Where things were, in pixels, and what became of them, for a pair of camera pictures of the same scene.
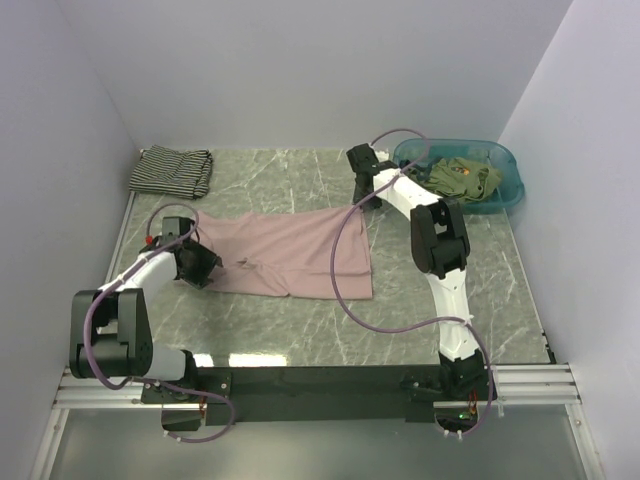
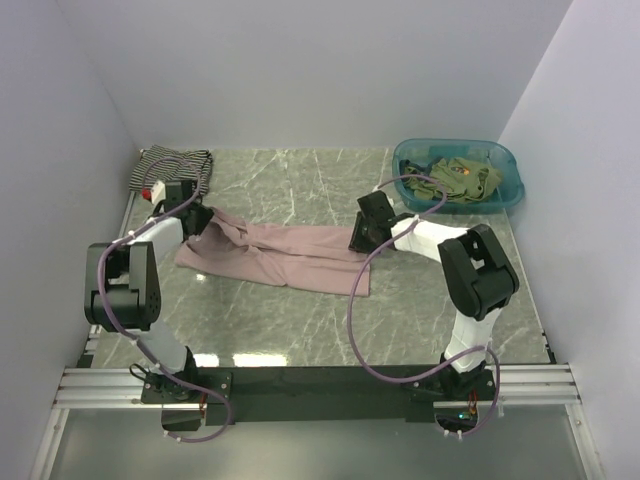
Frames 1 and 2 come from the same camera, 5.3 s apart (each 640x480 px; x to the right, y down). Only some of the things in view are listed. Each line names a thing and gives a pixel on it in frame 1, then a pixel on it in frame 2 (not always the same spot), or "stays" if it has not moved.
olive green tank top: x=456 y=176 stays
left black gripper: x=208 y=260 -> x=205 y=215
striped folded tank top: x=180 y=174 stays
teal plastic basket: x=490 y=152 stays
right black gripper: x=373 y=204 -> x=357 y=243
